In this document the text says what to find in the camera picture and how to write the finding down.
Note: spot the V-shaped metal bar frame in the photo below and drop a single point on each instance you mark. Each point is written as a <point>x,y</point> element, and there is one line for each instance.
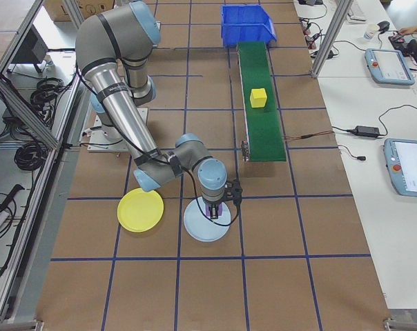
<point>22,108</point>

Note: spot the yellow plastic plate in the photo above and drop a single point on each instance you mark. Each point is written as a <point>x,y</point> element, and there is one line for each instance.
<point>141,213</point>

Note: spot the yellow cube block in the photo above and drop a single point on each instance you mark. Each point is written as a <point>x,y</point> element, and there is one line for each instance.
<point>258,98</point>

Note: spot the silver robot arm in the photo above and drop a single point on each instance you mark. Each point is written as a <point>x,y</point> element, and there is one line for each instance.
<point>118,96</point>

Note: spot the white desk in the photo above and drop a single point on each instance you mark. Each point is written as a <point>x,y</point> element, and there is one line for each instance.
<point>367,241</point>

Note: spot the purple cube block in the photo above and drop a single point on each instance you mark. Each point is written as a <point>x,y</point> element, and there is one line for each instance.
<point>221,210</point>

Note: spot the brown cardboard box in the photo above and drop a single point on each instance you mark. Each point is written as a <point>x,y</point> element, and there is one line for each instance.
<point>91,8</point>

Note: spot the green conveyor belt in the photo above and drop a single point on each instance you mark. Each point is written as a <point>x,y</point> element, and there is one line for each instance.
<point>263,138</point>

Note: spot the white keyboard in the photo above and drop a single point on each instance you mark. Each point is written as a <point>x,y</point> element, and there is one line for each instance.
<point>357,10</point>

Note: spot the white paper cup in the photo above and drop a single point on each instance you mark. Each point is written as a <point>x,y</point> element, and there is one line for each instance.
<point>370,32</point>

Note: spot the black computer mouse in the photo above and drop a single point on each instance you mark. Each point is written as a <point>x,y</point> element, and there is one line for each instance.
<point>384,26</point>

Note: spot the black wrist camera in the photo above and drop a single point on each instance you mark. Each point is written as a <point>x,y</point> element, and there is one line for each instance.
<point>234,191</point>

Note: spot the black power adapter brick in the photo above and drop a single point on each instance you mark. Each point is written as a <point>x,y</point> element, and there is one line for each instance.
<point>366,130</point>

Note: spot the grey blue teach pendant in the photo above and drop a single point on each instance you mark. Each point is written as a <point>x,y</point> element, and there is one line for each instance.
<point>389,65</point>
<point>412,169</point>

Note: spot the black monitor box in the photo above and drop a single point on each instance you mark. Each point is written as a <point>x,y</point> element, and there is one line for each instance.
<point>36,48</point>

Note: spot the light blue plastic plate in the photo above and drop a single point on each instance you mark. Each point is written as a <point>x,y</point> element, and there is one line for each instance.
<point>201,231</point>

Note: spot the blue plastic storage bin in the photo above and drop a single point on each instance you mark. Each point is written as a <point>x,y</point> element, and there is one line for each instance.
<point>246,20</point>

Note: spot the bare person hand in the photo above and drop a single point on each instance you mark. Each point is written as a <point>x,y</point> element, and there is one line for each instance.
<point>410,31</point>

